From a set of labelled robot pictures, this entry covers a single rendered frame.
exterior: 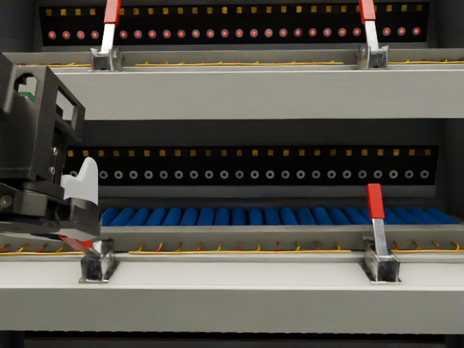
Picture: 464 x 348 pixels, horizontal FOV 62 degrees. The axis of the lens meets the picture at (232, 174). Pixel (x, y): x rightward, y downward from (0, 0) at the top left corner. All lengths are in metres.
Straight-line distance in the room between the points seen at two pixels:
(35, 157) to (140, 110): 0.20
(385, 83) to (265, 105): 0.11
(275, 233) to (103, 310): 0.18
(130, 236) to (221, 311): 0.13
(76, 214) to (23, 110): 0.06
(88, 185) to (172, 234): 0.14
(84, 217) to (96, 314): 0.17
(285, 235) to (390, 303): 0.12
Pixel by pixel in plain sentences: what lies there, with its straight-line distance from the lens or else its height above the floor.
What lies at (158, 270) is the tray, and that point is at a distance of 0.39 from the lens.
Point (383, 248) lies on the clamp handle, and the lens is 0.39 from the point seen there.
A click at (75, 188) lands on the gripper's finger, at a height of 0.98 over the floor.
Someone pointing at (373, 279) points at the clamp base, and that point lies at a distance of 0.39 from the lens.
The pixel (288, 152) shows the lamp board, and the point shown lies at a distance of 0.51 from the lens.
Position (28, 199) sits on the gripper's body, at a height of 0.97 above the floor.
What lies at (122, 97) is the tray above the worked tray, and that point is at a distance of 0.40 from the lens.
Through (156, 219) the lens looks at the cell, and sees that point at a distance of 0.47.
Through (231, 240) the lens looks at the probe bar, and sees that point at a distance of 0.42.
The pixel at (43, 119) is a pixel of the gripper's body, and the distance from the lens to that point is 0.22.
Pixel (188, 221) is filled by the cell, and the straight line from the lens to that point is 0.45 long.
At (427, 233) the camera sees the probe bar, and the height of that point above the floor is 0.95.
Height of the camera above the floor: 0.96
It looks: 7 degrees up
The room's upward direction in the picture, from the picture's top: straight up
